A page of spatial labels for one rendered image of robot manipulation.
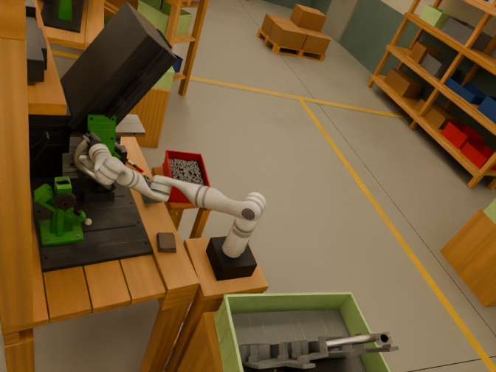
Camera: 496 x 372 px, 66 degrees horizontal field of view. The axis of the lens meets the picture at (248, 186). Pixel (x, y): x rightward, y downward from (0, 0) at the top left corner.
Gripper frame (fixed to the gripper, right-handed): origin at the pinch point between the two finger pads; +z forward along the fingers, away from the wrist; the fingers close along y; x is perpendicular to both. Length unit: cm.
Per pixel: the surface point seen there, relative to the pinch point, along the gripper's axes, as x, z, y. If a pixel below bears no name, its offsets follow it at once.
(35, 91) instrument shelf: -3.2, -32.2, 35.9
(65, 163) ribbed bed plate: 15.7, 5.3, -2.9
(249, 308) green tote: -1, -66, -71
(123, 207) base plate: 12.2, -5.9, -31.9
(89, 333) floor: 82, 7, -89
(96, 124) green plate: -5.7, 3.2, 2.2
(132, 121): -17.5, 23.9, -16.8
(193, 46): -123, 259, -105
